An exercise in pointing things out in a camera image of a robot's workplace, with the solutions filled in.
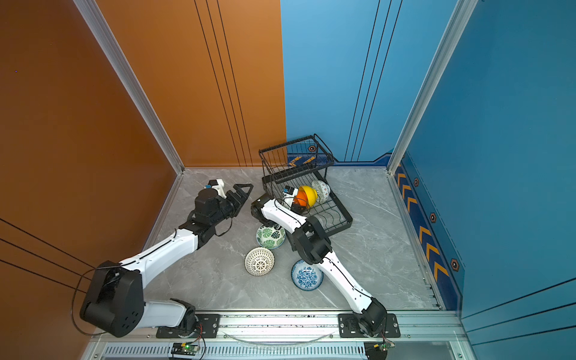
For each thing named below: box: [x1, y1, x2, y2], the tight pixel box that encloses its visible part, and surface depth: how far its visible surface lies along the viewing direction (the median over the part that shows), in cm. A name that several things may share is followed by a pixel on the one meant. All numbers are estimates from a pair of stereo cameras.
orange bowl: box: [293, 186, 309, 207], surface depth 96 cm
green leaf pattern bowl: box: [256, 224, 287, 250], surface depth 94 cm
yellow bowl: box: [298, 185, 319, 207], surface depth 101 cm
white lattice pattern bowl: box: [244, 246, 276, 277], surface depth 87 cm
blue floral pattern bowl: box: [291, 258, 324, 292], surface depth 84 cm
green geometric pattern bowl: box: [312, 180, 331, 204], surface depth 101 cm
